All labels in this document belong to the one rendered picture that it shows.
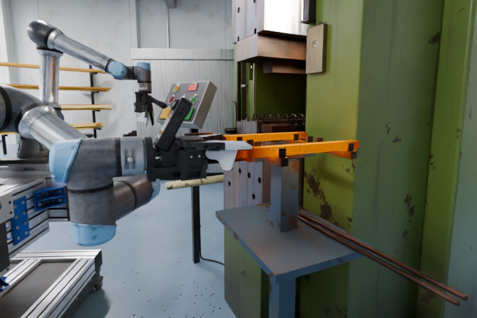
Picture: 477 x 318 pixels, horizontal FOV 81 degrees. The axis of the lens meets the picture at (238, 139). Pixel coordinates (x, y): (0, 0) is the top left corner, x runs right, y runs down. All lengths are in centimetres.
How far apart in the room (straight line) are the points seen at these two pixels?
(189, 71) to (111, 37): 483
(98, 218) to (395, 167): 100
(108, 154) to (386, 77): 91
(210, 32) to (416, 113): 703
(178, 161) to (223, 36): 739
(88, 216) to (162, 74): 342
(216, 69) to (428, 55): 289
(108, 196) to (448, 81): 122
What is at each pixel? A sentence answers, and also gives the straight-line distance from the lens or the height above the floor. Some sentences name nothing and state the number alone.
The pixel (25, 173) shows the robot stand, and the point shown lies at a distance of 164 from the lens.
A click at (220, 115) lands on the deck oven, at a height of 90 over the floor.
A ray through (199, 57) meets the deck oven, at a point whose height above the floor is 165.
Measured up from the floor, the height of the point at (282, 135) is 96.
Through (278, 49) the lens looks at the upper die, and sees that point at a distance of 130.
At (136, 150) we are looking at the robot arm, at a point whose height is 99.
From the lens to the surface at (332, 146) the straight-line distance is 75.
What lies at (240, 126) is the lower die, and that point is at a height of 96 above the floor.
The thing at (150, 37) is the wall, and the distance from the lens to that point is 814.
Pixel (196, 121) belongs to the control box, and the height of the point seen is 97.
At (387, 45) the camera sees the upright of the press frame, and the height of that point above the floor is 127.
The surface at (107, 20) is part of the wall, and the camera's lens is 857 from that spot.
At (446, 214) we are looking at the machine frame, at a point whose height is 63.
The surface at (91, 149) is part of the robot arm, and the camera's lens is 54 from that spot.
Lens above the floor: 107
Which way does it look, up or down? 7 degrees down
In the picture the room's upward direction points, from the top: straight up
